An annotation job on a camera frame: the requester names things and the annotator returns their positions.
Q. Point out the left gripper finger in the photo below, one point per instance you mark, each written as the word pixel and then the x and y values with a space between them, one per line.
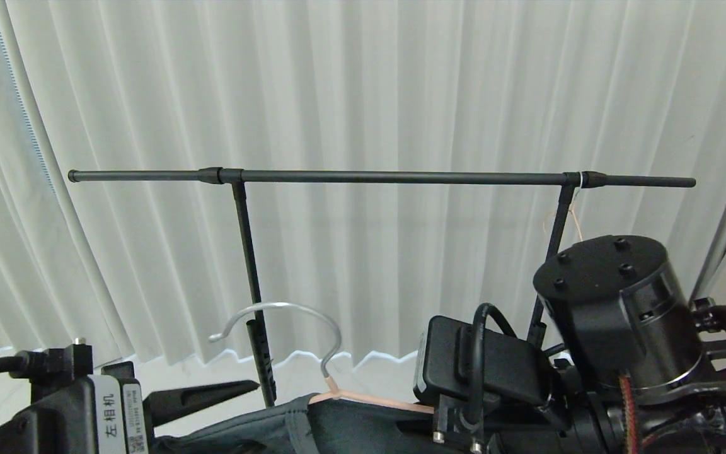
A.
pixel 164 407

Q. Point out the black clothes rack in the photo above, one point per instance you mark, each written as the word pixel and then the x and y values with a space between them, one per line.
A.
pixel 401 177

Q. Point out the white curtain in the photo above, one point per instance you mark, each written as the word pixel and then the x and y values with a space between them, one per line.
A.
pixel 401 94

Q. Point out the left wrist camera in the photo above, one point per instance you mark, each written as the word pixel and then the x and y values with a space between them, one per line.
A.
pixel 111 410

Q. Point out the dark grey garment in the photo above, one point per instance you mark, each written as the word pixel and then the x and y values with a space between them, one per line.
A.
pixel 350 429

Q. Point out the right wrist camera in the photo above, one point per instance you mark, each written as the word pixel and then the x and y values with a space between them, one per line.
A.
pixel 514 372

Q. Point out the pink clothes hanger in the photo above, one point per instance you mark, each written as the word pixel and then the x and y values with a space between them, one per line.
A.
pixel 336 386

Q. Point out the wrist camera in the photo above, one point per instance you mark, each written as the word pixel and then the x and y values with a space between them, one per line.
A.
pixel 111 410
pixel 514 372

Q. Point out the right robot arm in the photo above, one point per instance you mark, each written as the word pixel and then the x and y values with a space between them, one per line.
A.
pixel 602 296

